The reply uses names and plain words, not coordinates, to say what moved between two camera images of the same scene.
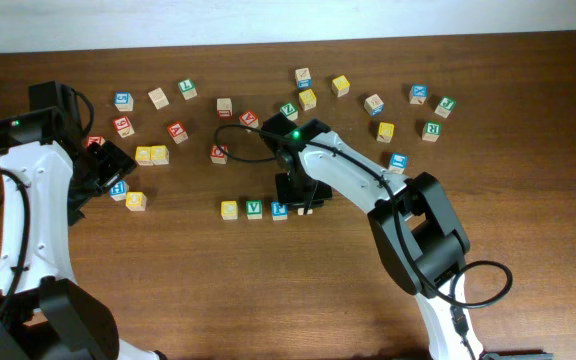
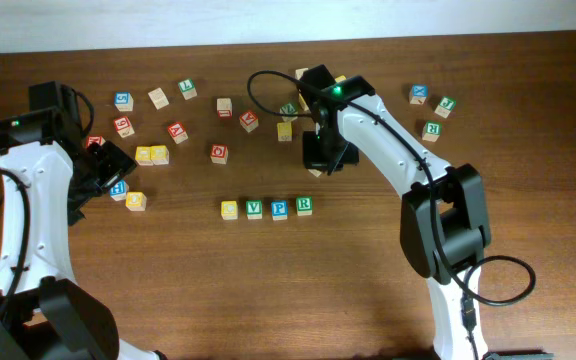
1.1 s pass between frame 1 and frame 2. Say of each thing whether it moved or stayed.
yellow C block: stayed
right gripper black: moved
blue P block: stayed
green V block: stayed
